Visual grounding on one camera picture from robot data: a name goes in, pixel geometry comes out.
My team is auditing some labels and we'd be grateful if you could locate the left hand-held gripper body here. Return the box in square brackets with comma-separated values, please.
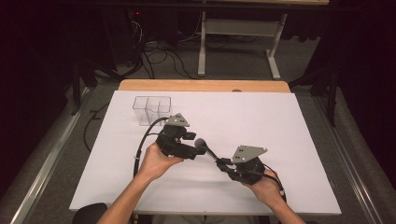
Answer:
[155, 112, 199, 161]

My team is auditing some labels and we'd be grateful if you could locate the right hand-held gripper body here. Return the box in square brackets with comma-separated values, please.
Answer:
[228, 145, 269, 186]

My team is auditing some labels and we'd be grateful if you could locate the clear plastic organizer box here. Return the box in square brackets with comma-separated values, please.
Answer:
[132, 95, 173, 127]

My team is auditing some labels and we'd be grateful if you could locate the person's left hand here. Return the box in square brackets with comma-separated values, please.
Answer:
[138, 142, 185, 183]

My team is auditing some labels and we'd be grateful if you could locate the person's right hand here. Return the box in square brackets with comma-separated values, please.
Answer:
[242, 169, 283, 208]

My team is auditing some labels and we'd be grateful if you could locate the white table sheet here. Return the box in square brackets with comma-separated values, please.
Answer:
[68, 90, 343, 217]

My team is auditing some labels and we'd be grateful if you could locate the black stool seat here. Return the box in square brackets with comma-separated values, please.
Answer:
[72, 203, 108, 224]

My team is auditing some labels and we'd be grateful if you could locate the black stand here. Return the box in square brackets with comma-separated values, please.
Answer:
[69, 59, 98, 117]
[288, 68, 339, 128]

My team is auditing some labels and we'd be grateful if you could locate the right hand-held gripper black cable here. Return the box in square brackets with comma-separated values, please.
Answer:
[246, 164, 288, 203]

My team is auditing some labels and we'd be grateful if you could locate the tangle of black floor cables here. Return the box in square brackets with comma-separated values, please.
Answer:
[124, 18, 200, 80]

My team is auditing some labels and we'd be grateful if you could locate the thin black floor cable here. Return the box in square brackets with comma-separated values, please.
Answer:
[82, 102, 110, 153]

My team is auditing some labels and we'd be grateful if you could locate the metal floor rail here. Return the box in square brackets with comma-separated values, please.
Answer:
[311, 92, 385, 224]
[10, 87, 94, 224]

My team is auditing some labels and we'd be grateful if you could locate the white metal desk frame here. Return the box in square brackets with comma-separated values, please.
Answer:
[197, 11, 289, 80]

